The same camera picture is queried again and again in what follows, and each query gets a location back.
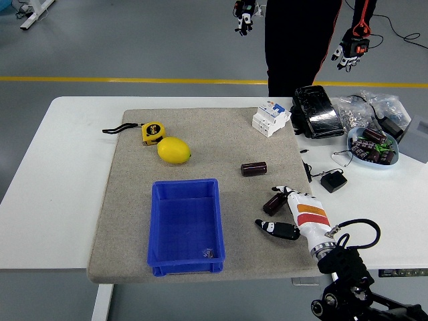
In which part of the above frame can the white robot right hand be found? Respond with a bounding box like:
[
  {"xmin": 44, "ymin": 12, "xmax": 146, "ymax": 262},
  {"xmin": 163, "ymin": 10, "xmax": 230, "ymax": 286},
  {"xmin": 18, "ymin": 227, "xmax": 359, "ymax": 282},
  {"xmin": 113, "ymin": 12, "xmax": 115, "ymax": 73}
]
[{"xmin": 254, "ymin": 185, "xmax": 336, "ymax": 252}]

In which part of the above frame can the person's left hand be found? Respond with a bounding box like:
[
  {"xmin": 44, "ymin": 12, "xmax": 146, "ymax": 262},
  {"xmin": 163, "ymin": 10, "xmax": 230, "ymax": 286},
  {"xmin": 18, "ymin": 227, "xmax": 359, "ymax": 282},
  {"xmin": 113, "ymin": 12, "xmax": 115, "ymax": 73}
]
[{"xmin": 330, "ymin": 28, "xmax": 371, "ymax": 71}]

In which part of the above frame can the person's right hand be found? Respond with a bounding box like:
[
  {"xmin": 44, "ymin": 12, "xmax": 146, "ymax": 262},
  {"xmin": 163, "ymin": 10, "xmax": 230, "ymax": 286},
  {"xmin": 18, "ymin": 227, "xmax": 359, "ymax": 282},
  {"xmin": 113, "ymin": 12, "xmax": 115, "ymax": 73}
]
[{"xmin": 233, "ymin": 0, "xmax": 257, "ymax": 37}]

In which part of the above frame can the grey box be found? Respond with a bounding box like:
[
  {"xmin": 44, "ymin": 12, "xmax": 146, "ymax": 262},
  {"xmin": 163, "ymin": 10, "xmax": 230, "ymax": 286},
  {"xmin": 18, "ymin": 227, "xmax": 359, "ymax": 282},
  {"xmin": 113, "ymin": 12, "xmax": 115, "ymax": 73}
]
[{"xmin": 397, "ymin": 113, "xmax": 428, "ymax": 164}]

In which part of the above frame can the blue plastic box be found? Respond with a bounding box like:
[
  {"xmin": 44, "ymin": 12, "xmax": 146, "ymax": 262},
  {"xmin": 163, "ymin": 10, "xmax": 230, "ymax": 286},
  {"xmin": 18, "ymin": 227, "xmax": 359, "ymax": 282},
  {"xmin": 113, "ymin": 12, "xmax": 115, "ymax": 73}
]
[{"xmin": 146, "ymin": 178, "xmax": 226, "ymax": 278}]

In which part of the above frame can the black power adapter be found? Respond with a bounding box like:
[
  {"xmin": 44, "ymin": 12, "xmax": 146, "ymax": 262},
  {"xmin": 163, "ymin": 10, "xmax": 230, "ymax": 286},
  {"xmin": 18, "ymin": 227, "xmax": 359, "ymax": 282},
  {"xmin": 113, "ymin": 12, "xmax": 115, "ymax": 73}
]
[
  {"xmin": 379, "ymin": 115, "xmax": 405, "ymax": 140},
  {"xmin": 320, "ymin": 169, "xmax": 348, "ymax": 194}
]

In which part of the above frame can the person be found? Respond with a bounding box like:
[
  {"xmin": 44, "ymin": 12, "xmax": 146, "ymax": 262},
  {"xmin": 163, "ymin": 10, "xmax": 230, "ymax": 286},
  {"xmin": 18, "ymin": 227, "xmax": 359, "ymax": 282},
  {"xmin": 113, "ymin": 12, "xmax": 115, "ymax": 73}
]
[{"xmin": 263, "ymin": 0, "xmax": 344, "ymax": 98}]

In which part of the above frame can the clear bag of blue parts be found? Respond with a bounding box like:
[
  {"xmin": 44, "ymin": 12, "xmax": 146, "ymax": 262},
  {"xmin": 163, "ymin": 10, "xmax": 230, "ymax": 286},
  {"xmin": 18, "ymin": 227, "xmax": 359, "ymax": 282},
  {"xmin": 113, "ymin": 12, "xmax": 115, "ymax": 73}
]
[{"xmin": 362, "ymin": 90, "xmax": 412, "ymax": 128}]

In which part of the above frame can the clear bag of metal nuts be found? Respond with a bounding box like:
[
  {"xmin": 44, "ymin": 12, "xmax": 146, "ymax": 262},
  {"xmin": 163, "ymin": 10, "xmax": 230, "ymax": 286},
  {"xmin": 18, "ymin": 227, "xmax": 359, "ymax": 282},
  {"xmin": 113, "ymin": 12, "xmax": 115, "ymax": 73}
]
[{"xmin": 334, "ymin": 96, "xmax": 372, "ymax": 132}]

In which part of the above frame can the glossy black device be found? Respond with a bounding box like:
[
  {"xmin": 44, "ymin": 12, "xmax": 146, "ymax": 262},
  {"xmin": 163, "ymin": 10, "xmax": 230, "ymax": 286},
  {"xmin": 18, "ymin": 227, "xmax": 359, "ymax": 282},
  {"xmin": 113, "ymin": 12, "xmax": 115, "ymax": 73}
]
[{"xmin": 290, "ymin": 85, "xmax": 346, "ymax": 140}]

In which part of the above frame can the light blue bowl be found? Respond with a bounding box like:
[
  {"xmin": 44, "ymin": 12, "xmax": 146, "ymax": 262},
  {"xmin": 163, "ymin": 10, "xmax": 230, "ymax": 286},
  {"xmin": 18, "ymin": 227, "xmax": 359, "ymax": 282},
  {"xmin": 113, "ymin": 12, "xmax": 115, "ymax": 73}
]
[{"xmin": 346, "ymin": 126, "xmax": 401, "ymax": 170}]

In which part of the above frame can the white circuit breaker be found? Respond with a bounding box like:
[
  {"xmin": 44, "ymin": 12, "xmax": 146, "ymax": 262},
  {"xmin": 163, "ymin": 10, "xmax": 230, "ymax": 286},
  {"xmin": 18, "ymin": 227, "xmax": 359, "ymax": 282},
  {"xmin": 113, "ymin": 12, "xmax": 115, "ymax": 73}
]
[{"xmin": 251, "ymin": 100, "xmax": 292, "ymax": 138}]

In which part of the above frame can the table control panel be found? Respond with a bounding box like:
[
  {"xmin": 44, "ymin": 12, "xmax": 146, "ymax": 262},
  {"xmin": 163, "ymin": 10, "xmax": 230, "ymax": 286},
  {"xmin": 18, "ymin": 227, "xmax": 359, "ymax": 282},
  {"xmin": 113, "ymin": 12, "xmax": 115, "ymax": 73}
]
[{"xmin": 378, "ymin": 268, "xmax": 428, "ymax": 278}]

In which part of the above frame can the grey-brown mat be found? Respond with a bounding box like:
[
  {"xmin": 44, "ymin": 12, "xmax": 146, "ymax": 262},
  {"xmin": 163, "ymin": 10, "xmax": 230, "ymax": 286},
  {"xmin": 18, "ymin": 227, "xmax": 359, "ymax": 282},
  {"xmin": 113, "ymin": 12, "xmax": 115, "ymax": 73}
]
[{"xmin": 86, "ymin": 106, "xmax": 327, "ymax": 284}]

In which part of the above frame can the yellow tape measure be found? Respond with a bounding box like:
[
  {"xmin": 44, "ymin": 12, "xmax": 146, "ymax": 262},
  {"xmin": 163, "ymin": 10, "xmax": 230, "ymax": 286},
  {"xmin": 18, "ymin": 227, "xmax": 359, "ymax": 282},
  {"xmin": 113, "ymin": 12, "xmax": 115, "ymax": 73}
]
[{"xmin": 102, "ymin": 121, "xmax": 167, "ymax": 146}]

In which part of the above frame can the yellow lemon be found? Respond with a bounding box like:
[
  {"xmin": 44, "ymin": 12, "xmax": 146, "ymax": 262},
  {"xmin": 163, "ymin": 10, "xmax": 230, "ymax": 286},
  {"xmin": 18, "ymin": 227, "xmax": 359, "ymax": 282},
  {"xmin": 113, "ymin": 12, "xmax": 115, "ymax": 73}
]
[{"xmin": 156, "ymin": 136, "xmax": 192, "ymax": 165}]

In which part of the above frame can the white table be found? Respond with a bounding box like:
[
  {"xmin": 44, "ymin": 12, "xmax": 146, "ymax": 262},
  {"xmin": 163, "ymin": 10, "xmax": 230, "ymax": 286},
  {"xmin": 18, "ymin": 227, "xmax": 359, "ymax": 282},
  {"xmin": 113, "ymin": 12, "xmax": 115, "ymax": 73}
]
[{"xmin": 0, "ymin": 96, "xmax": 428, "ymax": 321}]

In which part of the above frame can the black plug with cord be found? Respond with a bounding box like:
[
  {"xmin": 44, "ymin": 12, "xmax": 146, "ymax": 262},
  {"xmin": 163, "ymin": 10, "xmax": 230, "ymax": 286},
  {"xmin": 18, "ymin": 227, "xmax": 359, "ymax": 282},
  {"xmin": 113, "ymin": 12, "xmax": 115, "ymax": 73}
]
[{"xmin": 302, "ymin": 160, "xmax": 324, "ymax": 183}]

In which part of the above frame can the black floor cable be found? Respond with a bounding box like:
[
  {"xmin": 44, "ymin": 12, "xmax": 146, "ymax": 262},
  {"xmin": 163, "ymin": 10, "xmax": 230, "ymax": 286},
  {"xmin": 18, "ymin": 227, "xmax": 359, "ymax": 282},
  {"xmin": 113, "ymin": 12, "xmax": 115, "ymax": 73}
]
[{"xmin": 344, "ymin": 0, "xmax": 428, "ymax": 51}]

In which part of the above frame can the thin black and white wire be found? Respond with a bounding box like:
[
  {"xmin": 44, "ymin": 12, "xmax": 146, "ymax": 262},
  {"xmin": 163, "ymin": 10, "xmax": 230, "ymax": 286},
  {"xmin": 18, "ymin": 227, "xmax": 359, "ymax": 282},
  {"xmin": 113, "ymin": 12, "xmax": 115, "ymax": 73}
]
[{"xmin": 331, "ymin": 148, "xmax": 355, "ymax": 168}]

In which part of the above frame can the metal bracket under table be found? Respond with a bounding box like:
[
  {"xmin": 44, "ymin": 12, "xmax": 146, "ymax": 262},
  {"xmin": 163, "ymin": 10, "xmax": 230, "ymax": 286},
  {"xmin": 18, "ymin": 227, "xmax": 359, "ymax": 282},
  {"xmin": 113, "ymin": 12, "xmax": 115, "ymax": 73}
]
[{"xmin": 290, "ymin": 276, "xmax": 320, "ymax": 287}]

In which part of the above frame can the white metal frame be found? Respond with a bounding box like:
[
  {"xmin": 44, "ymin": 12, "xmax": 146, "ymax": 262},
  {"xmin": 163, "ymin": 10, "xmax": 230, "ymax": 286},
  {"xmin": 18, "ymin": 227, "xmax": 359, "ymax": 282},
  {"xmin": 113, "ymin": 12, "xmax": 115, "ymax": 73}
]
[{"xmin": 19, "ymin": 0, "xmax": 56, "ymax": 30}]

